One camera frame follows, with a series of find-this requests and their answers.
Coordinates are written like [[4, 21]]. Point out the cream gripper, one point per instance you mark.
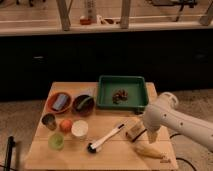
[[152, 136]]

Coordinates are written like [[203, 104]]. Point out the brown wooden eraser block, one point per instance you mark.
[[135, 131]]

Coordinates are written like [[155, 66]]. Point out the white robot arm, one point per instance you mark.
[[162, 112]]

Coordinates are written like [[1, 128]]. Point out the white paper cup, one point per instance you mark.
[[79, 129]]

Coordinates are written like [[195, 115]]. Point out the green plastic cup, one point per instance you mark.
[[56, 141]]

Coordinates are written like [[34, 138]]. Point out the metal cup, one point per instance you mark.
[[49, 121]]

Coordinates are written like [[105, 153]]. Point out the green plastic tray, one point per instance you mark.
[[134, 85]]

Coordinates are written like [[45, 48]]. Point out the brown pine cone cluster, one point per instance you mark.
[[120, 95]]

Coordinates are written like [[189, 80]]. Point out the green vegetable piece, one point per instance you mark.
[[84, 101]]

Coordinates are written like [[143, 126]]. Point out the dark brown bowl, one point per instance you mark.
[[87, 109]]

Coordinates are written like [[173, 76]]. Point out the orange fruit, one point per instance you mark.
[[65, 125]]

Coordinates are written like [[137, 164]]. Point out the blue grey sponge block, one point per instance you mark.
[[60, 102]]

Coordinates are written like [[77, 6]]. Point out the orange plastic bowl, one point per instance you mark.
[[52, 99]]

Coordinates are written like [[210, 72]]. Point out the red bowl on shelf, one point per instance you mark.
[[85, 21]]

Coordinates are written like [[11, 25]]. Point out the black pole stand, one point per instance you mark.
[[9, 150]]

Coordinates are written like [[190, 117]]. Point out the white handled black brush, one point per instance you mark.
[[93, 147]]

